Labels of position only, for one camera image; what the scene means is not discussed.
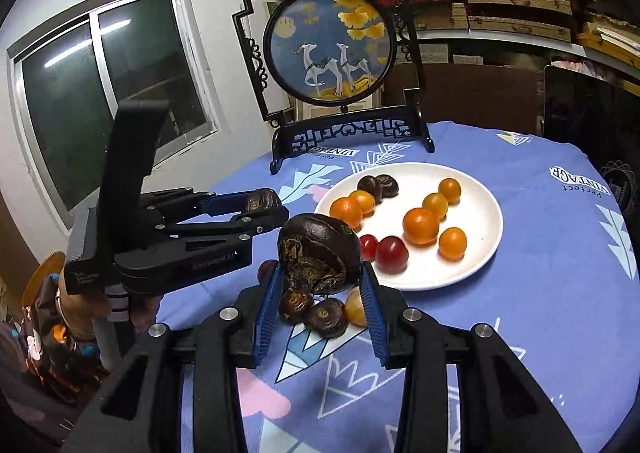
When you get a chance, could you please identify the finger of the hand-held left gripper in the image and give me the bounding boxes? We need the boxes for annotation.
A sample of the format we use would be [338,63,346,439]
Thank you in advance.
[114,206,291,295]
[139,187,253,229]

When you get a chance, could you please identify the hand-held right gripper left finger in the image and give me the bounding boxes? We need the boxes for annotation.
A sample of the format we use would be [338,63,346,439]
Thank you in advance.
[60,263,286,453]

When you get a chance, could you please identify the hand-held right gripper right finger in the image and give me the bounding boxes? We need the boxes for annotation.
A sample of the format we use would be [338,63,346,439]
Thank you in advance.
[361,263,581,453]

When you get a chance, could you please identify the tan round fruit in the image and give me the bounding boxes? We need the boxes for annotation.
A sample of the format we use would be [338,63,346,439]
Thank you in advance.
[344,285,370,328]

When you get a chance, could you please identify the small orange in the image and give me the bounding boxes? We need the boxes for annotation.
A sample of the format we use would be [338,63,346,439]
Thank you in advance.
[438,178,462,205]
[438,227,468,261]
[329,196,364,230]
[421,192,449,221]
[402,207,440,246]
[348,190,377,216]

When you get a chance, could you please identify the white plate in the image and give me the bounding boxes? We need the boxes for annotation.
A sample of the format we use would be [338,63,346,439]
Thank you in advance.
[314,162,503,291]

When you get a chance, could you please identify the person's left hand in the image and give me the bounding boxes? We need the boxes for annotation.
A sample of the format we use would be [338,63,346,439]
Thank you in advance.
[59,292,163,339]

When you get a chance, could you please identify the window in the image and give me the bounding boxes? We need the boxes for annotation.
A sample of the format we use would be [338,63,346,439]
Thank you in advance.
[6,0,226,234]

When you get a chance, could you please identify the tan round object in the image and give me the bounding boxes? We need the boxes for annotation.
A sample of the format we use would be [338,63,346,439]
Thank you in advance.
[21,252,67,309]

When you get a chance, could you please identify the round embroidered screen black stand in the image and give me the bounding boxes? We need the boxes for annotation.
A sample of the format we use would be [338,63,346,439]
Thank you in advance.
[232,0,436,175]

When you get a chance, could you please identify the person's dark floral clothing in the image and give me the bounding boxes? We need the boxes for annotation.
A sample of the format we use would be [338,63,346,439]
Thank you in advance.
[0,273,118,439]

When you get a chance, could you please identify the brown cardboard sheet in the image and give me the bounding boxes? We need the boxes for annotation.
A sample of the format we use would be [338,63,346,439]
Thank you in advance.
[382,62,546,136]

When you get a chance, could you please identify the black panel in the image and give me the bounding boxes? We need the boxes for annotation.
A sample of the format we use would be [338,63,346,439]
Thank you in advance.
[537,64,640,194]

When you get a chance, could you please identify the black wire round object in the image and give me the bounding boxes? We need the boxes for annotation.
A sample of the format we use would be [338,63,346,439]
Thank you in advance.
[597,158,638,214]

